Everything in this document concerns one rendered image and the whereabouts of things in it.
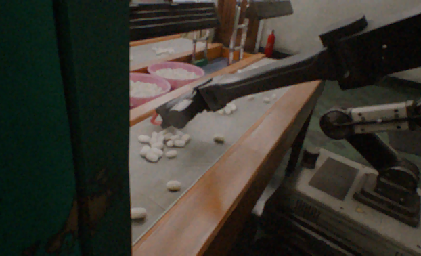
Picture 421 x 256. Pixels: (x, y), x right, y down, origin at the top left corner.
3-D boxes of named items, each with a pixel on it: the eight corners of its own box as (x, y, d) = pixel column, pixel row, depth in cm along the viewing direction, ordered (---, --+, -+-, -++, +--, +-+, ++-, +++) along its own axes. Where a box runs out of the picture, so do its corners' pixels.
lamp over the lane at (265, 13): (293, 14, 171) (296, 1, 167) (257, 21, 120) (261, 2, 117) (280, 12, 174) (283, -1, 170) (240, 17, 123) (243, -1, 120)
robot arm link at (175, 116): (229, 102, 77) (213, 75, 75) (214, 124, 69) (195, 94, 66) (195, 115, 84) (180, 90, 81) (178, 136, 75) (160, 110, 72)
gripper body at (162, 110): (152, 109, 81) (170, 99, 77) (173, 99, 89) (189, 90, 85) (163, 129, 82) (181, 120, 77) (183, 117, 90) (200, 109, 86)
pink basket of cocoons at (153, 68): (211, 89, 146) (213, 71, 142) (183, 104, 125) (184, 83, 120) (168, 76, 156) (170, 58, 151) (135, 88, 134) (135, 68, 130)
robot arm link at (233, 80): (390, 68, 48) (369, 8, 44) (380, 86, 45) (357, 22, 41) (222, 105, 81) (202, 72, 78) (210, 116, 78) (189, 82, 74)
